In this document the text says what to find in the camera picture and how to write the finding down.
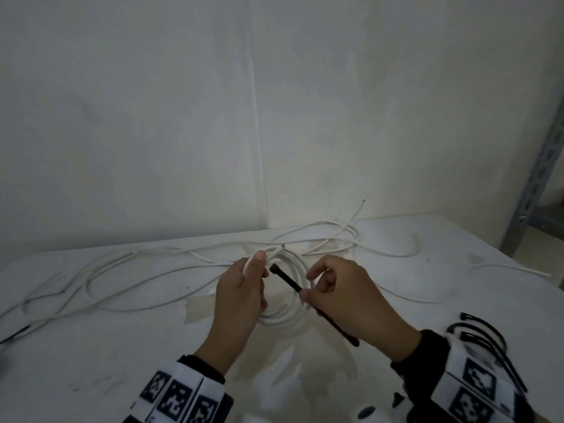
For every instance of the person's right hand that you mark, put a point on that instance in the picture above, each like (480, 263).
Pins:
(361, 308)

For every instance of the person's left hand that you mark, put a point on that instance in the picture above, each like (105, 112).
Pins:
(240, 299)

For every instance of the black plastic zip tie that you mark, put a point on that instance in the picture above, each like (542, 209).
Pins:
(17, 333)
(288, 281)

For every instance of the bunch of black zip ties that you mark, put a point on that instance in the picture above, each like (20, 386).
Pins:
(484, 323)

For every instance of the person's left forearm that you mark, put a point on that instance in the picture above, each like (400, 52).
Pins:
(220, 352)

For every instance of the black right wristband white markers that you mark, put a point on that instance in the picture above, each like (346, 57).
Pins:
(440, 361)

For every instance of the black wristband white markers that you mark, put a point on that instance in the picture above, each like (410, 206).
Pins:
(440, 361)
(176, 392)

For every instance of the black left wristband white markers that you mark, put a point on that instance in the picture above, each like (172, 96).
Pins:
(176, 392)

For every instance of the grey metal shelf rack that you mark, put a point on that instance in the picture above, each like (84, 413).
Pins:
(537, 171)

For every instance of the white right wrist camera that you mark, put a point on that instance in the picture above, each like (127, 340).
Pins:
(365, 414)

